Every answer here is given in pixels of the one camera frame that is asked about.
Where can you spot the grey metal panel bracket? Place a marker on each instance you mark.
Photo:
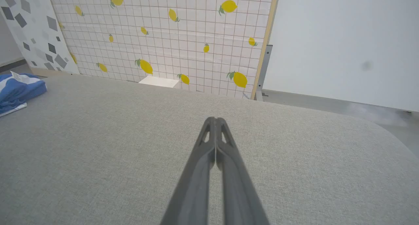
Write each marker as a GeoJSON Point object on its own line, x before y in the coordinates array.
{"type": "Point", "coordinates": [264, 68]}

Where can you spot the blue garment with white stripes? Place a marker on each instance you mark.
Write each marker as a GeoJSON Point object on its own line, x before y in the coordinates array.
{"type": "Point", "coordinates": [18, 91]}

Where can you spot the small white box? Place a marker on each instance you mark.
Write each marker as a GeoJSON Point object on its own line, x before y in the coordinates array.
{"type": "Point", "coordinates": [158, 81]}

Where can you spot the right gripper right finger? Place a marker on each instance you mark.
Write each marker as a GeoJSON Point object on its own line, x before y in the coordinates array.
{"type": "Point", "coordinates": [239, 192]}

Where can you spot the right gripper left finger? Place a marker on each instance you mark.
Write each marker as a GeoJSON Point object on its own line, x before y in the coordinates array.
{"type": "Point", "coordinates": [193, 185]}

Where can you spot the lemon print grid panel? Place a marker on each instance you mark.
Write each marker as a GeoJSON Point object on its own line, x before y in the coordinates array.
{"type": "Point", "coordinates": [163, 38]}

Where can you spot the grey geometric print panel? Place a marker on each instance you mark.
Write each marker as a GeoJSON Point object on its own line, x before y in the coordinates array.
{"type": "Point", "coordinates": [29, 25]}

